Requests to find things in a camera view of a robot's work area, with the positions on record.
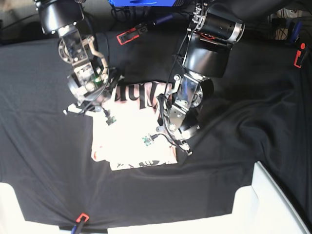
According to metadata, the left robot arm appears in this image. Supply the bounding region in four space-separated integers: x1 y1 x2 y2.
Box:
142 1 245 155

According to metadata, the blue plastic box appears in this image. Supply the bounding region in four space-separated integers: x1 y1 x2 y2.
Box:
109 0 177 7

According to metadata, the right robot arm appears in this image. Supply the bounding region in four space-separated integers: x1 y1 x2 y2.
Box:
34 0 123 125

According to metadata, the red clamp at right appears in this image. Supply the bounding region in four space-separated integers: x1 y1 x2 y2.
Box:
293 43 307 68

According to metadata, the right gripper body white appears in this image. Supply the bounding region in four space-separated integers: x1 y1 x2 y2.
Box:
63 91 116 126

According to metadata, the red black clamp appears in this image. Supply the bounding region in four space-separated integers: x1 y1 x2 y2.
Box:
116 14 173 45

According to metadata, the black table cloth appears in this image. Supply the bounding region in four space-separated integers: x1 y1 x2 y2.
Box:
0 39 312 229

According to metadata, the pink T-shirt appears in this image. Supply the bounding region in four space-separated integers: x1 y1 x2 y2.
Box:
91 81 177 171

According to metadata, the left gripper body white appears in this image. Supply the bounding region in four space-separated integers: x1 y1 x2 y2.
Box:
142 125 193 156

